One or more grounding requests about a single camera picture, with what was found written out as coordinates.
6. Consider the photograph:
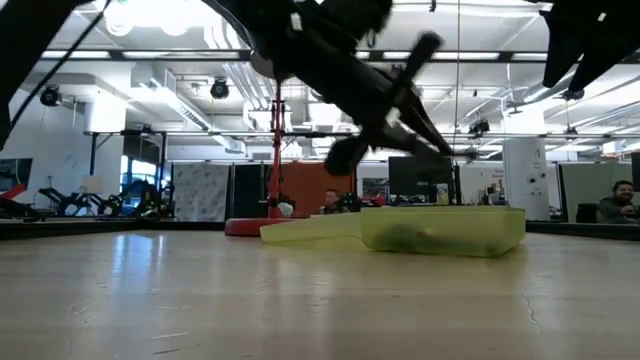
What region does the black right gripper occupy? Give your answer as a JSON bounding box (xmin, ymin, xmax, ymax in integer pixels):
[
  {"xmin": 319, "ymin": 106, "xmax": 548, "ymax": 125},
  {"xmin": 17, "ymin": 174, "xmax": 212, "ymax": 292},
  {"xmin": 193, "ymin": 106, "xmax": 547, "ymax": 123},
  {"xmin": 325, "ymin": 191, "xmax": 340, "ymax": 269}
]
[{"xmin": 538, "ymin": 0, "xmax": 640, "ymax": 94}]

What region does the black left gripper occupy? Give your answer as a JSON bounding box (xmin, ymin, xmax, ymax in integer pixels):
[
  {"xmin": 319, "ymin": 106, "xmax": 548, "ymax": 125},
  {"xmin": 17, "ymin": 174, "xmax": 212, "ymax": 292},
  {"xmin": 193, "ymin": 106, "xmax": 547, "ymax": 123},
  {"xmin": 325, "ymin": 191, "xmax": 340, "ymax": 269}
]
[{"xmin": 323, "ymin": 30, "xmax": 454, "ymax": 177}]

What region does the yellow-green translucent supply box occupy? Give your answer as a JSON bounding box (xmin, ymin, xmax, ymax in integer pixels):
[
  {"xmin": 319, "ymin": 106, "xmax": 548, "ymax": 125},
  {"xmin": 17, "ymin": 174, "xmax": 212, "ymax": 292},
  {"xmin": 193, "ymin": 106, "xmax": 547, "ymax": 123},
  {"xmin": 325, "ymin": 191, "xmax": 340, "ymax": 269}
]
[{"xmin": 259, "ymin": 205, "xmax": 527, "ymax": 259}]

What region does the person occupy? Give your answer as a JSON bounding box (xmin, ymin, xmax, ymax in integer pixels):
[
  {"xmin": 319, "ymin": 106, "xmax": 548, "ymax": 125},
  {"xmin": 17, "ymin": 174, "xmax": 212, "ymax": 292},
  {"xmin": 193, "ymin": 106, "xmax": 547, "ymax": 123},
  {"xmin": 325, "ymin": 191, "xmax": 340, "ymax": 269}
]
[
  {"xmin": 597, "ymin": 179, "xmax": 640, "ymax": 225},
  {"xmin": 322, "ymin": 188, "xmax": 347, "ymax": 216}
]

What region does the orange partition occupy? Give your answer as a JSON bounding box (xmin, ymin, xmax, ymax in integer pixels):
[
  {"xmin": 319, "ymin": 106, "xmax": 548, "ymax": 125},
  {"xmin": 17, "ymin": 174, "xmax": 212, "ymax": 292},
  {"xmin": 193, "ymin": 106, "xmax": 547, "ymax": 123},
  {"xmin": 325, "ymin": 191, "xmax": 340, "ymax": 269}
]
[{"xmin": 280, "ymin": 161, "xmax": 357, "ymax": 217}]

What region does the grey partition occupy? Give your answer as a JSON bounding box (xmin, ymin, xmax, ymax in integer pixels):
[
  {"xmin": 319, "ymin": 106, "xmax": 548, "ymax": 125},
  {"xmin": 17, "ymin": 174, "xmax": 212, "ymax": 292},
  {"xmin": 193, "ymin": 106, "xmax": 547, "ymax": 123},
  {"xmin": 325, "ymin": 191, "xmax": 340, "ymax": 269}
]
[{"xmin": 558, "ymin": 162, "xmax": 634, "ymax": 225}]

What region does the red desk lamp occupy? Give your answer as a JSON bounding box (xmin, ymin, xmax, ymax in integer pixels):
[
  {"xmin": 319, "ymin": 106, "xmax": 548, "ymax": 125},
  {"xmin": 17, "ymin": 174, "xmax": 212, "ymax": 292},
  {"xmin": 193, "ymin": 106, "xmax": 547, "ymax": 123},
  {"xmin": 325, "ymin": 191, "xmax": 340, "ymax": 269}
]
[{"xmin": 224, "ymin": 49, "xmax": 301, "ymax": 238}]

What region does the patterned white curtain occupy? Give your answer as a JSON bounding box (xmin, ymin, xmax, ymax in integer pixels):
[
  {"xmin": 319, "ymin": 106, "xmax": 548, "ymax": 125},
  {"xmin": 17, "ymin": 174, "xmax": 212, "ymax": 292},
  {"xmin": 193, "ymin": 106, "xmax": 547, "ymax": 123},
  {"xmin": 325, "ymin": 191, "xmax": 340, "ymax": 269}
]
[{"xmin": 172, "ymin": 163, "xmax": 230, "ymax": 223}]

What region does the red bar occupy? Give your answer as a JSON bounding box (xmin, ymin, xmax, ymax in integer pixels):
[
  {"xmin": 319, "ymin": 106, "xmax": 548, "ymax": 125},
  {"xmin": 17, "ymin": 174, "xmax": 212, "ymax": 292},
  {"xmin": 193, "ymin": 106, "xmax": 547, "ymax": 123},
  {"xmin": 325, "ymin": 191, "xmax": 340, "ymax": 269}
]
[{"xmin": 0, "ymin": 183, "xmax": 27, "ymax": 202}]

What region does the black overhead frame beam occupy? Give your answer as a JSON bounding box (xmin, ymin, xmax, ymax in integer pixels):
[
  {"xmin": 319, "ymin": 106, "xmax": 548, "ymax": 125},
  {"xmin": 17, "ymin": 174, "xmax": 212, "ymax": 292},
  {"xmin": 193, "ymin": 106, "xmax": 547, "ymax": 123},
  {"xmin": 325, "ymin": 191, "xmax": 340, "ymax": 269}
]
[{"xmin": 42, "ymin": 48, "xmax": 549, "ymax": 63}]

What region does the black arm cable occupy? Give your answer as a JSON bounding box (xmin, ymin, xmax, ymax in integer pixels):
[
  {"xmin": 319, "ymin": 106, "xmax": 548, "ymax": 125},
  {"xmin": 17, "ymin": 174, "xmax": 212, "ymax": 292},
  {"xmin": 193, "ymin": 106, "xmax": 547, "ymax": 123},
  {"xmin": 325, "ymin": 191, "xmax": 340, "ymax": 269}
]
[{"xmin": 8, "ymin": 0, "xmax": 114, "ymax": 130}]

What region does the dark wall monitor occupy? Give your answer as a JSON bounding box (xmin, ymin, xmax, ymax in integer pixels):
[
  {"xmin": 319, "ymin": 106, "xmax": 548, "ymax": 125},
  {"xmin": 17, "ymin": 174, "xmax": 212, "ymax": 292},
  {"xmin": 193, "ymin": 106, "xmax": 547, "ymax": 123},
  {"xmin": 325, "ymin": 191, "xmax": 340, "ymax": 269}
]
[{"xmin": 0, "ymin": 158, "xmax": 34, "ymax": 194}]

